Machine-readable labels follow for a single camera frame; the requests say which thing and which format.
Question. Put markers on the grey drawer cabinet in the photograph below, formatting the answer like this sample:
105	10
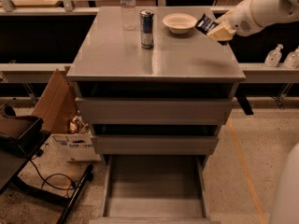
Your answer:
113	64

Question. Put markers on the white printed box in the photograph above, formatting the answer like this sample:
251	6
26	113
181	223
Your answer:
76	147

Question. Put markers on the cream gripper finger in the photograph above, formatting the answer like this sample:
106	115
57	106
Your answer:
224	17
222	32

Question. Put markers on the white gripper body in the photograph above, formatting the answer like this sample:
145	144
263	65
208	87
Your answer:
242	20

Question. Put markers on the dark rxbar blueberry wrapper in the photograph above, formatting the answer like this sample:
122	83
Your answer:
205	24

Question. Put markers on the clear plastic water bottle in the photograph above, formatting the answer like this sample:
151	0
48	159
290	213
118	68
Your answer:
128	14

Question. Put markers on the brown cardboard box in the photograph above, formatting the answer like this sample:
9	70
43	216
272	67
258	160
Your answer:
57	105

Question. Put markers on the silver blue energy drink can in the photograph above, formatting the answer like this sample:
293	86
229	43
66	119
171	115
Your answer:
146	25

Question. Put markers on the grey open bottom drawer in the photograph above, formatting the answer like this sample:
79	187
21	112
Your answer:
145	189

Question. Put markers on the black cart with tray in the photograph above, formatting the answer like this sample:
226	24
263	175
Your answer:
21	137

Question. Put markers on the grey middle drawer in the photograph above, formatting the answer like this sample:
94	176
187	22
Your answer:
154	144

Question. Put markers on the grey metal shelf rail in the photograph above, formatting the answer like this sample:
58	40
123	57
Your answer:
41	72

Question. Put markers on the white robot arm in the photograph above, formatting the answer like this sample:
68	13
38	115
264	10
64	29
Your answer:
285	209

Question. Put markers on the grey top drawer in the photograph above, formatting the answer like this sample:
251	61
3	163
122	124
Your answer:
155	111

